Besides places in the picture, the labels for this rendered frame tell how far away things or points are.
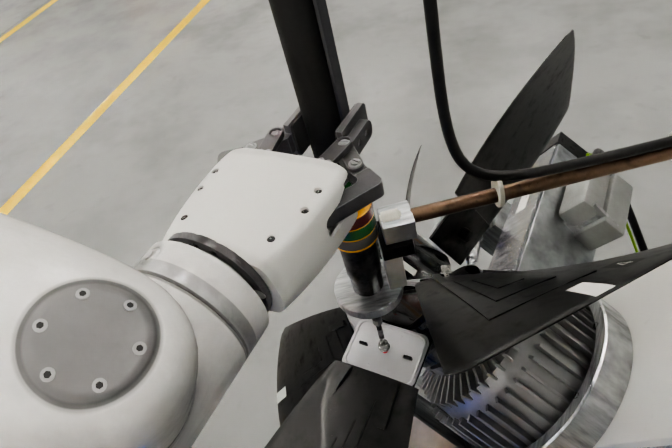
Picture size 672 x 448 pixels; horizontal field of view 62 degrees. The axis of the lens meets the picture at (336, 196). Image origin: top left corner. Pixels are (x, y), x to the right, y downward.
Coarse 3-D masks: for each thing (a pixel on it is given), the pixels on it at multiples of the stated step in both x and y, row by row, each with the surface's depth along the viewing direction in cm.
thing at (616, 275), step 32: (640, 256) 42; (416, 288) 55; (448, 288) 50; (480, 288) 47; (512, 288) 44; (544, 288) 41; (448, 320) 42; (480, 320) 40; (512, 320) 38; (544, 320) 36; (448, 352) 38; (480, 352) 36
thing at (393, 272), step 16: (384, 208) 51; (400, 208) 51; (384, 224) 50; (400, 224) 49; (384, 240) 51; (400, 240) 50; (384, 256) 51; (400, 256) 51; (384, 272) 57; (400, 272) 53; (336, 288) 56; (352, 288) 56; (384, 288) 55; (400, 288) 55; (352, 304) 55; (368, 304) 54; (384, 304) 54
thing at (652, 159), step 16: (624, 160) 50; (640, 160) 49; (656, 160) 50; (544, 176) 50; (560, 176) 50; (576, 176) 50; (592, 176) 50; (480, 192) 50; (496, 192) 50; (512, 192) 50; (528, 192) 50; (416, 208) 50; (432, 208) 50; (448, 208) 50; (464, 208) 50
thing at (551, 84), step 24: (552, 72) 66; (528, 96) 65; (552, 96) 71; (504, 120) 64; (528, 120) 69; (552, 120) 75; (504, 144) 68; (528, 144) 73; (504, 168) 71; (456, 192) 67
